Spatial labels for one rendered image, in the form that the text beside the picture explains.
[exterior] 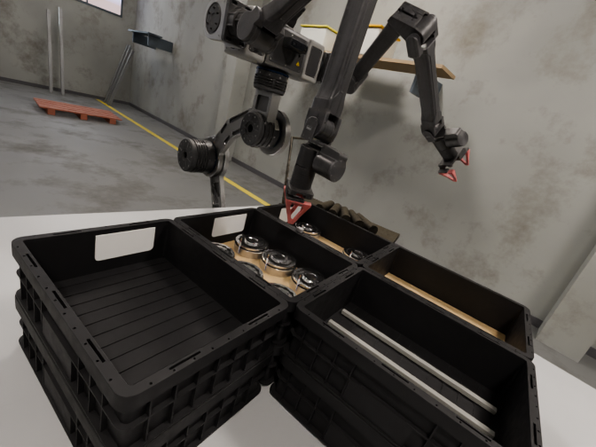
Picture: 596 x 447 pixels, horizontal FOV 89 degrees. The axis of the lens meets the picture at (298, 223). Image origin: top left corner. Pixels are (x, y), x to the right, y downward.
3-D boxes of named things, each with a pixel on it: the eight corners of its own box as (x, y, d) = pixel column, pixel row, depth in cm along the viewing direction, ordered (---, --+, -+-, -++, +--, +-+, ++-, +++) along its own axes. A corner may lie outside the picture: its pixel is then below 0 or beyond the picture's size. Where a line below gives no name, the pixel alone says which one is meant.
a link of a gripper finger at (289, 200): (301, 218, 86) (310, 188, 82) (302, 230, 80) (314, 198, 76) (278, 213, 85) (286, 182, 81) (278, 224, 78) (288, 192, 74)
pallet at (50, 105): (108, 115, 676) (108, 110, 672) (123, 125, 621) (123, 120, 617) (30, 103, 580) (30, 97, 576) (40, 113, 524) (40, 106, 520)
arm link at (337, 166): (329, 123, 78) (309, 113, 72) (364, 137, 72) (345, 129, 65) (311, 167, 82) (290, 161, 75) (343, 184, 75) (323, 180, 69)
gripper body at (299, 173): (307, 188, 86) (315, 163, 83) (311, 201, 77) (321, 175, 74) (285, 183, 84) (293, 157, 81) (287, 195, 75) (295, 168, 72)
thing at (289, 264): (254, 254, 85) (254, 253, 85) (278, 247, 93) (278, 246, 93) (280, 272, 80) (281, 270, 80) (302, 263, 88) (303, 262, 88)
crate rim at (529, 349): (357, 272, 81) (360, 265, 80) (394, 250, 105) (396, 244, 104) (529, 370, 61) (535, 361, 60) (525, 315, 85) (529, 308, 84)
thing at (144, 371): (12, 295, 55) (9, 241, 51) (164, 259, 79) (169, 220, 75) (115, 473, 36) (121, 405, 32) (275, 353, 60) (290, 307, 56)
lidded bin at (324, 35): (341, 60, 375) (347, 37, 366) (321, 50, 347) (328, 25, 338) (314, 57, 402) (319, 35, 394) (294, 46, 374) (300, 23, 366)
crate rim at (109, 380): (8, 250, 52) (7, 238, 51) (169, 226, 76) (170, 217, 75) (120, 419, 32) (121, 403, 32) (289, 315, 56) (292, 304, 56)
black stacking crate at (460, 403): (278, 354, 60) (293, 307, 56) (346, 302, 84) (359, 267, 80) (496, 538, 40) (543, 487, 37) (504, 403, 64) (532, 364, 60)
